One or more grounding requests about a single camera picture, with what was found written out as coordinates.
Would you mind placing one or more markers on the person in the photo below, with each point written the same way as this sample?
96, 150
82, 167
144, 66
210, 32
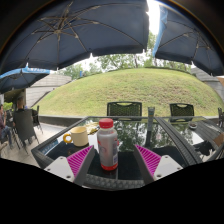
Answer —
20, 104
4, 125

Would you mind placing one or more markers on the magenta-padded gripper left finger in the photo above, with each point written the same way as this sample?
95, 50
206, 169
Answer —
58, 166

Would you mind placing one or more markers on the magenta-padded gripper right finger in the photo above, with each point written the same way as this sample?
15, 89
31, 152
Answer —
166, 166

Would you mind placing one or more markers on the navy umbrella with light-blue edge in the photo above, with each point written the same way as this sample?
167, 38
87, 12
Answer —
186, 43

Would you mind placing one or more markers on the small round ashtray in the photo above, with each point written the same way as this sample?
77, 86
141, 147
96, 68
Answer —
193, 125

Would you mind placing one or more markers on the red-capped clear drink bottle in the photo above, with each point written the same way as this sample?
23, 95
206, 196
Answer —
107, 143

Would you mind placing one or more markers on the dark wicker-edged side table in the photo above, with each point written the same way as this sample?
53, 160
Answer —
200, 133

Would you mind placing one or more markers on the dark wicker chair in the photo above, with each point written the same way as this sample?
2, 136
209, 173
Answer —
24, 125
36, 118

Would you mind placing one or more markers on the small navy umbrella blue trim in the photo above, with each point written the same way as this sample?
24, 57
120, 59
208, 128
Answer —
20, 78

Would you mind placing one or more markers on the grey umbrella pole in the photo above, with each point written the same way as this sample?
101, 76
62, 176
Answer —
151, 118

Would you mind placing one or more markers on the large navy patio umbrella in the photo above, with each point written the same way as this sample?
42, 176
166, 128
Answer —
100, 30

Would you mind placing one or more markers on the dark mesh-back chair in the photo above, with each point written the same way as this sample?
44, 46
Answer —
181, 110
220, 116
124, 109

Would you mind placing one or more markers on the yellow snack packet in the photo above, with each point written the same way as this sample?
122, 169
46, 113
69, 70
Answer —
93, 127

